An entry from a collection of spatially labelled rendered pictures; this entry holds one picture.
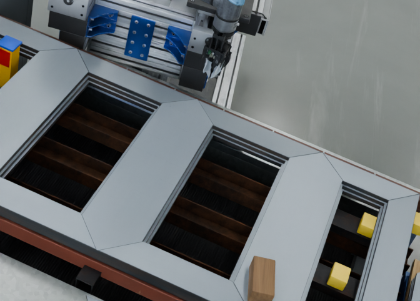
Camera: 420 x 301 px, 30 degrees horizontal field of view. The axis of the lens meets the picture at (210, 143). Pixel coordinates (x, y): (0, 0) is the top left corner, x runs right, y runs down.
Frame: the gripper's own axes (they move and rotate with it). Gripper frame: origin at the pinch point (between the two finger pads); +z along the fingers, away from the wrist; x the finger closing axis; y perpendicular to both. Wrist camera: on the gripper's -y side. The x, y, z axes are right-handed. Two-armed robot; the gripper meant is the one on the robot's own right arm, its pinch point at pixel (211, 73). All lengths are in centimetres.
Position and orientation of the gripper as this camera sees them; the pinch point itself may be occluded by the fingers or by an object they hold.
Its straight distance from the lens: 262.6
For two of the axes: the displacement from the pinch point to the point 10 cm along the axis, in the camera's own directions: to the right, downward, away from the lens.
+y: -3.3, 5.7, -7.5
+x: 9.1, 3.9, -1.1
